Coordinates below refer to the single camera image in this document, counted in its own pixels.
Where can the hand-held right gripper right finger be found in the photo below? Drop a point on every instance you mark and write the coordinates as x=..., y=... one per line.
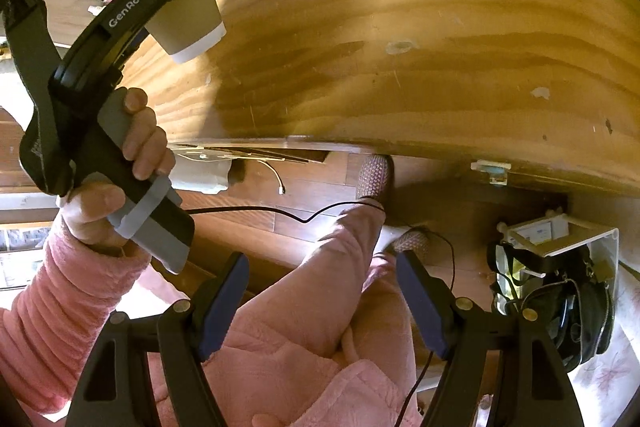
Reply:
x=422, y=302

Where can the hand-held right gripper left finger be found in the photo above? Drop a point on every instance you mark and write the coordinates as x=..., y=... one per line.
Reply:
x=226, y=302

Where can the brown paper cup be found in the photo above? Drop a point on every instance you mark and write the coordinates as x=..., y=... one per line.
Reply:
x=192, y=19

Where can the person's left forearm pink sleeve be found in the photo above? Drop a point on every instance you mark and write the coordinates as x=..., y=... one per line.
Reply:
x=55, y=307

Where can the person's left hand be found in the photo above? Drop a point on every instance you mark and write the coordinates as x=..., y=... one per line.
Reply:
x=147, y=142

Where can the pink knitted slipper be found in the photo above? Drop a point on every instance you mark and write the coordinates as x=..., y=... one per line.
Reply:
x=412, y=241
x=375, y=177

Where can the person's pink trouser leg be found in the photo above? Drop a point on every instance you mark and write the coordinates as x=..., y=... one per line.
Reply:
x=320, y=277

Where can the white plastic bag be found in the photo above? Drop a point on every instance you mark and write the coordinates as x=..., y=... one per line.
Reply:
x=202, y=174

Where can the white acrylic holder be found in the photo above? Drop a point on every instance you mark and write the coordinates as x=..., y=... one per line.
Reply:
x=555, y=234

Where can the white plastic clip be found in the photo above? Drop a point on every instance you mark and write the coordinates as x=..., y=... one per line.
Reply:
x=492, y=169

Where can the black leather bag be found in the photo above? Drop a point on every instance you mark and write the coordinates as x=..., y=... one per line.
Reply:
x=575, y=312

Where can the floral printed cloth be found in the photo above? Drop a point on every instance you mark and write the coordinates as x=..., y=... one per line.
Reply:
x=615, y=367

